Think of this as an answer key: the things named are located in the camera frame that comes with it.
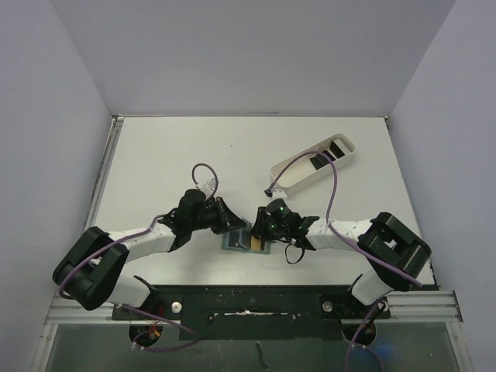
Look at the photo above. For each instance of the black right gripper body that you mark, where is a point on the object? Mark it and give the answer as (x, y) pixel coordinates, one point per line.
(262, 224)

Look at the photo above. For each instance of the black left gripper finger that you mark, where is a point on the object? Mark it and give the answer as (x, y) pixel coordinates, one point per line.
(228, 217)
(226, 227)

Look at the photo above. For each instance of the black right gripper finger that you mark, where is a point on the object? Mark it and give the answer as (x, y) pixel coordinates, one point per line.
(259, 228)
(270, 237)

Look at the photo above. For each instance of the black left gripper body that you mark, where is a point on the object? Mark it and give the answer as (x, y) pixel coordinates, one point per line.
(211, 217)

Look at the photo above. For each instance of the green card holder wallet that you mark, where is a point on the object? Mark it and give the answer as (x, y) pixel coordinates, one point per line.
(244, 240)

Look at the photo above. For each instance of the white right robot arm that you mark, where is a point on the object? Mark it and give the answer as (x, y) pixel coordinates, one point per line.
(396, 254)

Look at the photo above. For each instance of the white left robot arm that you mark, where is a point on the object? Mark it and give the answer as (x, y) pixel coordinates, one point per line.
(91, 272)

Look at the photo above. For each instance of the fallen black card in tray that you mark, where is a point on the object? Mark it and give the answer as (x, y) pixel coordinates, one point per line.
(321, 159)

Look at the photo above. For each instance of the card stack in tray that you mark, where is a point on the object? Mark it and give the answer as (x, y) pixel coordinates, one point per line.
(336, 149)

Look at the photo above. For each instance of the white oblong tray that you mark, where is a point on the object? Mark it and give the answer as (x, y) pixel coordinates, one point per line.
(297, 172)

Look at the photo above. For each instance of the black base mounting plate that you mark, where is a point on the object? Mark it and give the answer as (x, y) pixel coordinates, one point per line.
(327, 312)

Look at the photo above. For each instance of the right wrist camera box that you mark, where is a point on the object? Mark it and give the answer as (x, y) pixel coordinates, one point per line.
(274, 193)

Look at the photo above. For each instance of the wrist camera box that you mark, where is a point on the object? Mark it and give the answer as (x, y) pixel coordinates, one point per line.
(209, 187)
(274, 193)

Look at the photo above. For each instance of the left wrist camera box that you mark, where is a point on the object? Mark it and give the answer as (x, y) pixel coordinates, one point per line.
(209, 187)

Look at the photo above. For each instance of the aluminium frame rail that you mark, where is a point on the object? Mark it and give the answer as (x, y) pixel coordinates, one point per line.
(146, 168)

